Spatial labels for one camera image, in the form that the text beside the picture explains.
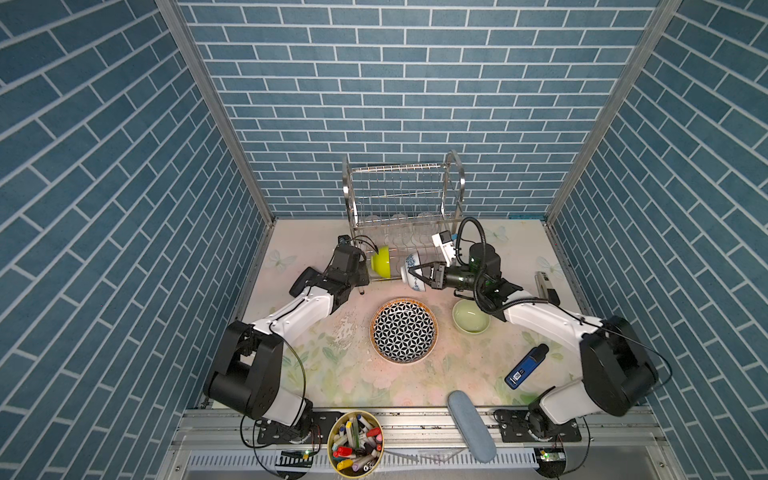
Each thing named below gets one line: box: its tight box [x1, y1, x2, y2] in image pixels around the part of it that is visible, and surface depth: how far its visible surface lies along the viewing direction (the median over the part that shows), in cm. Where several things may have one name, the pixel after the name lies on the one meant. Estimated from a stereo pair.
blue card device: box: [504, 343, 549, 390], surface depth 82 cm
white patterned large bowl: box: [370, 297, 439, 365], surface depth 90 cm
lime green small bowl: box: [371, 246, 391, 279], surface depth 94 cm
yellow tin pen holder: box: [327, 410, 385, 479], surface depth 64 cm
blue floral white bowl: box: [400, 251, 426, 292], surface depth 79 cm
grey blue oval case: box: [447, 390, 496, 464], surface depth 74 cm
